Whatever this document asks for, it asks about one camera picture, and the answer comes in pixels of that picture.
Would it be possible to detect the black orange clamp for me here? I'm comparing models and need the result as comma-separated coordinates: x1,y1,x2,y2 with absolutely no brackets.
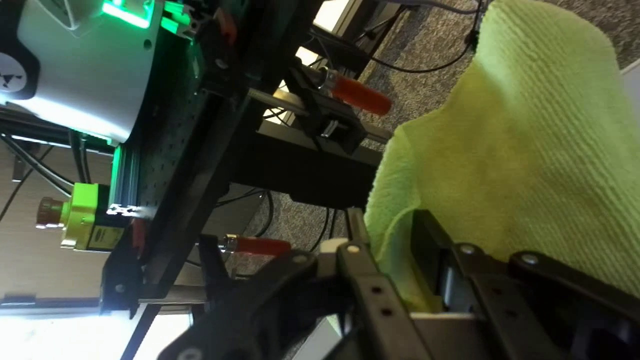
292,61,396,158
222,231,296,260

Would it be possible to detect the black floor cable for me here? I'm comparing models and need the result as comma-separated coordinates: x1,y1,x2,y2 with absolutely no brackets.
0,131,77,222
367,0,488,76

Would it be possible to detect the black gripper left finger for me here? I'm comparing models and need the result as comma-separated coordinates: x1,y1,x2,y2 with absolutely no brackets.
157,233,437,360

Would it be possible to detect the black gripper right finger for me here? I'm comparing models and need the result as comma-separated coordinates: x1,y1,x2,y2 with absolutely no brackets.
407,208,640,360

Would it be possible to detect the yellow microfibre towel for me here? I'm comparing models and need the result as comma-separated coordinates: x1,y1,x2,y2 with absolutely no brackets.
362,0,640,315

